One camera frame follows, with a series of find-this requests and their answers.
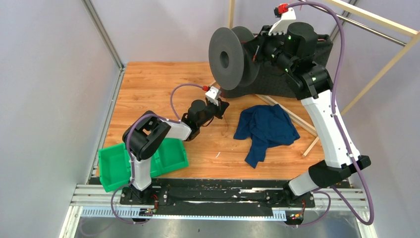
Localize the navy blue shirt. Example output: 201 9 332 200
233 105 300 168

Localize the green plastic divided bin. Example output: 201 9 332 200
98 138 189 192

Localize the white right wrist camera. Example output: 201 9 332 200
268 3 296 36

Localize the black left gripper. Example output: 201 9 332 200
197 98 229 128

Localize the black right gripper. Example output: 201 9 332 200
244 24 294 74

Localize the wooden clothes rack frame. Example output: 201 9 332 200
210 0 420 158

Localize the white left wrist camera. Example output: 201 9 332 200
205 86 221 106

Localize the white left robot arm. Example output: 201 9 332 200
122 99 230 204

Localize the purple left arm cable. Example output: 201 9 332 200
109 83 210 226

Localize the dark grey cable spool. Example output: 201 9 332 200
209 26 260 90

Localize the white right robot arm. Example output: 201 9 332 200
241 22 371 206

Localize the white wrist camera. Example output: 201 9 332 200
268 3 296 36
205 86 221 106

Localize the metal rack rod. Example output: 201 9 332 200
298 0 408 47

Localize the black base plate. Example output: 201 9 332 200
119 178 315 217

